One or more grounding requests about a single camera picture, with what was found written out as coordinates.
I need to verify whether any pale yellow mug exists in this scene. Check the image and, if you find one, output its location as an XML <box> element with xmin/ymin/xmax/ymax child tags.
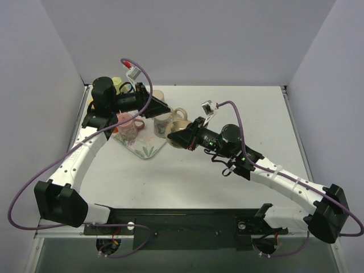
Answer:
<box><xmin>112</xmin><ymin>77</ymin><xmax>125</xmax><ymax>94</ymax></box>

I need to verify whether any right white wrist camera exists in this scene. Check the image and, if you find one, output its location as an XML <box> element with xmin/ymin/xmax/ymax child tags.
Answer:
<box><xmin>201</xmin><ymin>100</ymin><xmax>218</xmax><ymax>123</ymax></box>

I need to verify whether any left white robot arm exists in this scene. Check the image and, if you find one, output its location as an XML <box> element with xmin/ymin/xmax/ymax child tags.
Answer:
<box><xmin>34</xmin><ymin>77</ymin><xmax>170</xmax><ymax>234</ymax></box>

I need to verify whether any cream shell pattern mug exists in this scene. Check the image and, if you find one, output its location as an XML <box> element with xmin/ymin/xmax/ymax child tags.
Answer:
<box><xmin>152</xmin><ymin>90</ymin><xmax>166</xmax><ymax>105</ymax></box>

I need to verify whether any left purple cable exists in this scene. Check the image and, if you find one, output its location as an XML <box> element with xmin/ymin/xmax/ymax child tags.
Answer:
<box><xmin>8</xmin><ymin>58</ymin><xmax>154</xmax><ymax>259</ymax></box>

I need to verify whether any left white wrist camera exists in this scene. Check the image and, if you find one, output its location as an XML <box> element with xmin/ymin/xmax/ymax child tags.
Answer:
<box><xmin>126</xmin><ymin>63</ymin><xmax>142</xmax><ymax>83</ymax></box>

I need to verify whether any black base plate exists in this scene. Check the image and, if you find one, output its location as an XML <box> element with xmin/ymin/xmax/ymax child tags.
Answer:
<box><xmin>84</xmin><ymin>205</ymin><xmax>288</xmax><ymax>254</ymax></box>

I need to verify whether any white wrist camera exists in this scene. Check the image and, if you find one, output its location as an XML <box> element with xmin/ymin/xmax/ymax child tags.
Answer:
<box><xmin>126</xmin><ymin>63</ymin><xmax>142</xmax><ymax>83</ymax></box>
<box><xmin>201</xmin><ymin>100</ymin><xmax>218</xmax><ymax>123</ymax></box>

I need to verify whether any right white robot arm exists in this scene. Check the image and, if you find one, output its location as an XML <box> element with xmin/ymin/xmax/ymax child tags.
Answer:
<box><xmin>165</xmin><ymin>117</ymin><xmax>349</xmax><ymax>243</ymax></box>

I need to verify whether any beige round mug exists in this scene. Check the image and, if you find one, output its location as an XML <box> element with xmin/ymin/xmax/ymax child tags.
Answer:
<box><xmin>164</xmin><ymin>107</ymin><xmax>192</xmax><ymax>148</ymax></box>

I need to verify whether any floral serving tray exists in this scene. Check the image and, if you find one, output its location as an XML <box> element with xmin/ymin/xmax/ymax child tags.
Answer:
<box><xmin>112</xmin><ymin>125</ymin><xmax>167</xmax><ymax>160</ymax></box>

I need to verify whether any pink mug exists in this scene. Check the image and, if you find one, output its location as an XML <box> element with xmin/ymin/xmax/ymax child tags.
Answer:
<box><xmin>117</xmin><ymin>113</ymin><xmax>145</xmax><ymax>141</ymax></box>

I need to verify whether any cream floral tall mug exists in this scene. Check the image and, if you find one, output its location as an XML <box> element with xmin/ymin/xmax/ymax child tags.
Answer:
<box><xmin>154</xmin><ymin>113</ymin><xmax>173</xmax><ymax>138</ymax></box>

